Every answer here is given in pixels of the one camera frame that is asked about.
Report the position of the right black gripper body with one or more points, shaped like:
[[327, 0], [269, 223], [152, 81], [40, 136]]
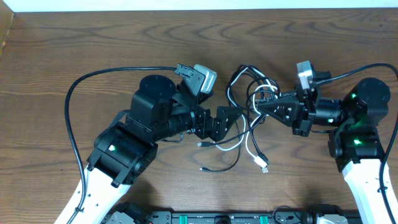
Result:
[[308, 112]]

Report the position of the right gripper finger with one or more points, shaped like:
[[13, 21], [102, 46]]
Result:
[[287, 93], [284, 109]]

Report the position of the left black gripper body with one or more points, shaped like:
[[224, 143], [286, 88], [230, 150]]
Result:
[[200, 127]]

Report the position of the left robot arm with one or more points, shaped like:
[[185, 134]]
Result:
[[159, 109]]

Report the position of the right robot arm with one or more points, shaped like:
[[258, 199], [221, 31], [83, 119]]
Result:
[[353, 140]]

